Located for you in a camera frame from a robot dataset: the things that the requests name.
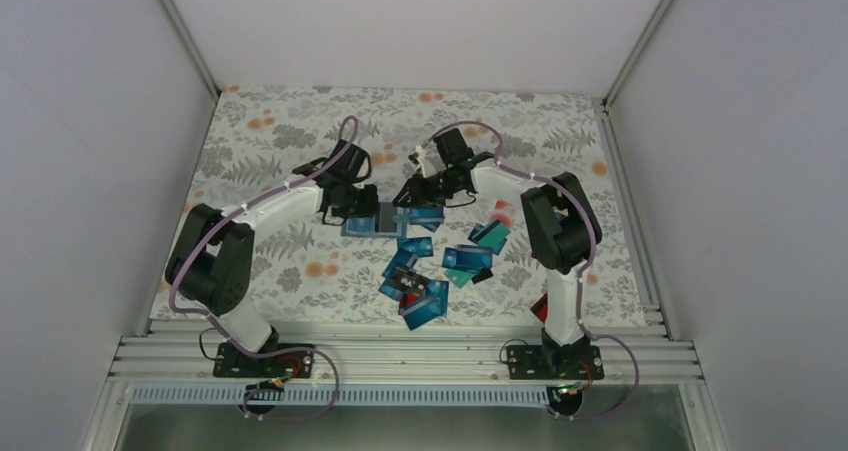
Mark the aluminium rail base front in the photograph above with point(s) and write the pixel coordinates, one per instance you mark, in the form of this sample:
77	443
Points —
391	354

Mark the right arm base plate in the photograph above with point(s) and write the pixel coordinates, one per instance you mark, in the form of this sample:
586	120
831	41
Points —
535	363

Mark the red card black stripe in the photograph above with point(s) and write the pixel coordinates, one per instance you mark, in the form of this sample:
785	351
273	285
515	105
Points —
540	308

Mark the blue card stack upper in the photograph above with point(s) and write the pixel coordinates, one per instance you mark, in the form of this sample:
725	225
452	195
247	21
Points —
430	218

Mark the black visa card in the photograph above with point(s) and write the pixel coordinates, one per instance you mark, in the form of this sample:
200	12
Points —
386	218
408	282

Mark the blue card middle right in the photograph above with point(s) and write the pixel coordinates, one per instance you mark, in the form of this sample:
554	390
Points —
470	259

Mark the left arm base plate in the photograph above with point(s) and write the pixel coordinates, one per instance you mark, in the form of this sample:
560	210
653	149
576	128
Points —
231	363

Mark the aluminium frame post right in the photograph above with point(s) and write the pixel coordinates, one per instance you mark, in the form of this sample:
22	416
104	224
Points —
643	41

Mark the aluminium frame post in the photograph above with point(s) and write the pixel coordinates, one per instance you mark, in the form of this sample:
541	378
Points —
643	41
189	45

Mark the aluminium frame post left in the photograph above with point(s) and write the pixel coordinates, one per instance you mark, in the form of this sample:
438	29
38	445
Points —
189	45

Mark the floral patterned table mat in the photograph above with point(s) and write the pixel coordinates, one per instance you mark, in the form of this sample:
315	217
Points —
307	271

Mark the grey cable duct front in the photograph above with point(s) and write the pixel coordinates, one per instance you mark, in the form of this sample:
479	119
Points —
295	394

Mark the teal leather card holder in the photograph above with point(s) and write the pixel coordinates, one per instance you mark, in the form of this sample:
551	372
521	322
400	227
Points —
403	221

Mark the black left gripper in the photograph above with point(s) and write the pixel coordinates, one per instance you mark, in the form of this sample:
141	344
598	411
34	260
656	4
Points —
368	208

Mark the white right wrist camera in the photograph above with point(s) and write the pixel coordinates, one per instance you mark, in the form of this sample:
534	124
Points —
419	159

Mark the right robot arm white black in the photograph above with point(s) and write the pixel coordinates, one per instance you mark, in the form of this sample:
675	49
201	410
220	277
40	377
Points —
562	228

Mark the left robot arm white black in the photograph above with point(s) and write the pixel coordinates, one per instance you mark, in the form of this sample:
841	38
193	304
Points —
211	261

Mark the small black card piece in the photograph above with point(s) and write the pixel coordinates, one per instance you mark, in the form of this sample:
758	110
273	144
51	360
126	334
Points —
483	275

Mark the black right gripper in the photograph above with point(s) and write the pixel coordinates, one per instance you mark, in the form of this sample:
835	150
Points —
417	194

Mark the teal card centre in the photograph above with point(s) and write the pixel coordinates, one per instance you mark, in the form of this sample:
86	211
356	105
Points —
459	278

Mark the teal green card right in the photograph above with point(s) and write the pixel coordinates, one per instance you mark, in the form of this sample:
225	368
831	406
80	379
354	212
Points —
493	235

